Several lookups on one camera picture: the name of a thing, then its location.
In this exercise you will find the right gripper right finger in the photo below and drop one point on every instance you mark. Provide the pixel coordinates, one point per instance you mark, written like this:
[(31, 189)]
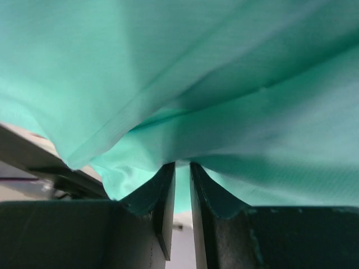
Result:
[(229, 233)]

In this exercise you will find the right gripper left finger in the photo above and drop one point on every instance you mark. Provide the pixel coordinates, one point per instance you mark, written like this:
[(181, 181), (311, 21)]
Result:
[(135, 232)]

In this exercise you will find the aluminium frame rail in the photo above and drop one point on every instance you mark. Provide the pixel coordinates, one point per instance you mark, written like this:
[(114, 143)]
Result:
[(26, 156)]

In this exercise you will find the teal green t-shirt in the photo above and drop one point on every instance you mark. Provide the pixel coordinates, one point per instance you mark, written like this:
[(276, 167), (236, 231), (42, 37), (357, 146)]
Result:
[(263, 94)]

